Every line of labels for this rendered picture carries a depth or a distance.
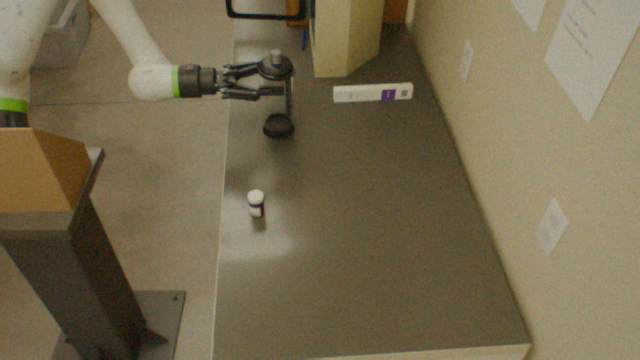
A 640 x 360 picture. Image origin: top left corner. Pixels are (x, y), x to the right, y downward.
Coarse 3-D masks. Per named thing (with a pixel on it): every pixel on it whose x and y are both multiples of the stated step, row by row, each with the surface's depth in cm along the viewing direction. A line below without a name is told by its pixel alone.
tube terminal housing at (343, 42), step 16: (320, 0) 160; (336, 0) 161; (352, 0) 162; (368, 0) 169; (320, 16) 164; (336, 16) 165; (352, 16) 166; (368, 16) 174; (320, 32) 168; (336, 32) 169; (352, 32) 171; (368, 32) 179; (320, 48) 173; (336, 48) 173; (352, 48) 176; (368, 48) 185; (320, 64) 177; (336, 64) 178; (352, 64) 181
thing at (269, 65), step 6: (276, 54) 136; (264, 60) 139; (270, 60) 139; (276, 60) 137; (282, 60) 139; (288, 60) 140; (264, 66) 138; (270, 66) 137; (276, 66) 137; (282, 66) 137; (288, 66) 138; (270, 72) 137; (276, 72) 137; (282, 72) 137
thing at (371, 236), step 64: (384, 64) 188; (256, 128) 161; (320, 128) 162; (384, 128) 162; (320, 192) 142; (384, 192) 143; (448, 192) 144; (256, 256) 127; (320, 256) 127; (384, 256) 128; (448, 256) 128; (256, 320) 115; (320, 320) 115; (384, 320) 115; (448, 320) 116; (512, 320) 116
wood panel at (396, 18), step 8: (384, 0) 202; (392, 0) 202; (400, 0) 202; (408, 0) 203; (384, 8) 204; (392, 8) 205; (400, 8) 205; (384, 16) 207; (392, 16) 207; (400, 16) 207; (288, 24) 206; (296, 24) 206; (304, 24) 206
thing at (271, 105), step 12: (264, 72) 138; (288, 72) 138; (264, 84) 141; (276, 84) 139; (288, 84) 141; (264, 96) 144; (276, 96) 142; (288, 96) 144; (264, 108) 147; (276, 108) 145; (288, 108) 147; (264, 120) 151; (276, 120) 148; (288, 120) 150
